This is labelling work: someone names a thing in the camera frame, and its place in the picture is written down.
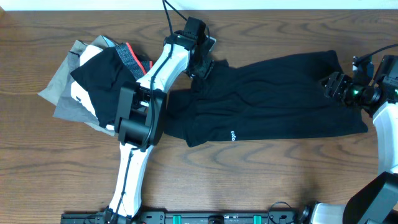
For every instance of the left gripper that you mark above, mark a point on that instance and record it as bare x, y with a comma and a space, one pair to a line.
203, 66

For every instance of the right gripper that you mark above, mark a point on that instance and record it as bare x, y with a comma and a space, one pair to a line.
338, 83

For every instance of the black t-shirt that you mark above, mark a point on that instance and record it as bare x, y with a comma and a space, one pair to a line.
280, 98

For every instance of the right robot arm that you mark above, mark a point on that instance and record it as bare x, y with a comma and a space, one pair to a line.
373, 90

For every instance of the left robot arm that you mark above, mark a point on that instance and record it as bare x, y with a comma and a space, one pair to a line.
141, 111

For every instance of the black shorts with red waistband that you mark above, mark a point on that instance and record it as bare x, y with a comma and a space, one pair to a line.
104, 74

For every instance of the grey folded garment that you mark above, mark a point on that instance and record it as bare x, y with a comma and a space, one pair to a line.
58, 92

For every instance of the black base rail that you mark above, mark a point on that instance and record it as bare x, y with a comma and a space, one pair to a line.
279, 216

